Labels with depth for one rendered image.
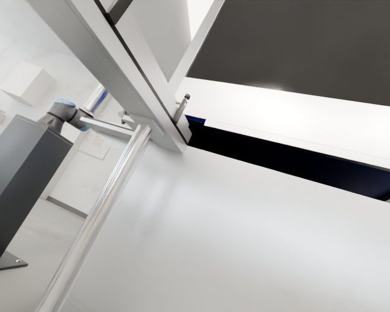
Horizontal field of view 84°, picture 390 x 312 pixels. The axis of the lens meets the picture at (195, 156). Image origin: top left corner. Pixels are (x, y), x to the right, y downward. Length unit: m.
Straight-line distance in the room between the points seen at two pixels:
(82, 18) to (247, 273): 0.72
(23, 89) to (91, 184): 2.52
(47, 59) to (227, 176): 6.27
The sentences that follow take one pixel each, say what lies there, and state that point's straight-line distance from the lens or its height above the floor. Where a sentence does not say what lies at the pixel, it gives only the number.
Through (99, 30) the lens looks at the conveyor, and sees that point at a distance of 0.50.
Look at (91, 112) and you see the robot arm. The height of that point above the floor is 1.03.
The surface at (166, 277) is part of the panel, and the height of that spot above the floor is 0.43.
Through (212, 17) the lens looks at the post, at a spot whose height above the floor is 1.62.
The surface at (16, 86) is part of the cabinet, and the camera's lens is 6.03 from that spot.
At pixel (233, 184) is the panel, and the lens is 0.77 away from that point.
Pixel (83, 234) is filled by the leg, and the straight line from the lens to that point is 0.68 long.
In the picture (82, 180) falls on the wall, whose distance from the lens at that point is 4.63.
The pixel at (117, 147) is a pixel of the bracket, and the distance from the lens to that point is 1.15.
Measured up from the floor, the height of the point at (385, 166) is 0.99.
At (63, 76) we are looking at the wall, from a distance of 6.16.
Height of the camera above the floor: 0.60
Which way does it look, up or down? 17 degrees up
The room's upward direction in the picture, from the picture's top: 24 degrees clockwise
